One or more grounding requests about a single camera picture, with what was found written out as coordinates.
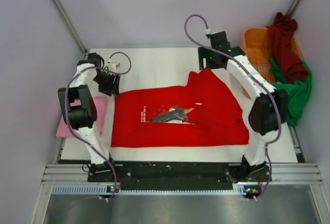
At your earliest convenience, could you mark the left corner aluminium post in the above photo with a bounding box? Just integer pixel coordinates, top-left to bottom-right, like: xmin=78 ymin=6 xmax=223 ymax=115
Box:
xmin=51 ymin=0 xmax=87 ymax=54

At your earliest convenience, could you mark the aluminium frame rail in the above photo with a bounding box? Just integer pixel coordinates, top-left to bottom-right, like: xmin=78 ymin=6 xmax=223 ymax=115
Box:
xmin=42 ymin=163 xmax=323 ymax=185

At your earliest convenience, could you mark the green t-shirt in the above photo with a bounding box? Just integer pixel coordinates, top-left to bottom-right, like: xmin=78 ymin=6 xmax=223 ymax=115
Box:
xmin=269 ymin=56 xmax=312 ymax=126

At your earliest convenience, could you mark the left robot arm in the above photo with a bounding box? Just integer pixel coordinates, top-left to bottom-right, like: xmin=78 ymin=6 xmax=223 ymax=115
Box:
xmin=58 ymin=53 xmax=120 ymax=181

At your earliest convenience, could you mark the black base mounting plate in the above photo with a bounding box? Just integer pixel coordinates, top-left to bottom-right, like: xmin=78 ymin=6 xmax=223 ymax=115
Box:
xmin=81 ymin=161 xmax=270 ymax=190

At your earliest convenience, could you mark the red teddy bear t-shirt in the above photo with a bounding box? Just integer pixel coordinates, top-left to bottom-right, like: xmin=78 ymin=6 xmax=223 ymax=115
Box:
xmin=111 ymin=69 xmax=249 ymax=148

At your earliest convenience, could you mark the dark red t-shirt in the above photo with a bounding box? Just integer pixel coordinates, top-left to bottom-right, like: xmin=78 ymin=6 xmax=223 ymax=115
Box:
xmin=267 ymin=12 xmax=309 ymax=83

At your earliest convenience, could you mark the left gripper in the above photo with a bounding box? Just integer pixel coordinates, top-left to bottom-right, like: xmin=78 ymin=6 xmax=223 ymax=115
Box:
xmin=92 ymin=72 xmax=120 ymax=98

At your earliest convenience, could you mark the folded pink t-shirt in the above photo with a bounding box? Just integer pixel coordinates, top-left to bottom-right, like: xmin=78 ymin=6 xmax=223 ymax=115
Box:
xmin=56 ymin=97 xmax=108 ymax=138

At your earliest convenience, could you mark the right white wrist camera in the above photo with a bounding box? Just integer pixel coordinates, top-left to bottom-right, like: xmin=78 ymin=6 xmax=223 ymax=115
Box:
xmin=204 ymin=28 xmax=211 ymax=37

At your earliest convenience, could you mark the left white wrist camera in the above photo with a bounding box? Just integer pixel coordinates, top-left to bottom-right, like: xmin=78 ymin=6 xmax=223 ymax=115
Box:
xmin=107 ymin=61 xmax=120 ymax=71

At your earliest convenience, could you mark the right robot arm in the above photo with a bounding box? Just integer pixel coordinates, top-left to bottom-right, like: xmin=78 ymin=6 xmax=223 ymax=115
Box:
xmin=197 ymin=28 xmax=288 ymax=181

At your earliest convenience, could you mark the orange plastic basket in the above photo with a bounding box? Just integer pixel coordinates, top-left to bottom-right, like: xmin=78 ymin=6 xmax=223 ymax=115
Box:
xmin=242 ymin=28 xmax=302 ymax=84

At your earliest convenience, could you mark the grey slotted cable duct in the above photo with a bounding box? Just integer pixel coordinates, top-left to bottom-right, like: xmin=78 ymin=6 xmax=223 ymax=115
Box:
xmin=52 ymin=184 xmax=246 ymax=196

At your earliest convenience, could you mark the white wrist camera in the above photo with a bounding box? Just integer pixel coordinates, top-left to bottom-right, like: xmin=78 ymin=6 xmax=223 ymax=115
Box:
xmin=107 ymin=61 xmax=120 ymax=71
xmin=204 ymin=28 xmax=211 ymax=37

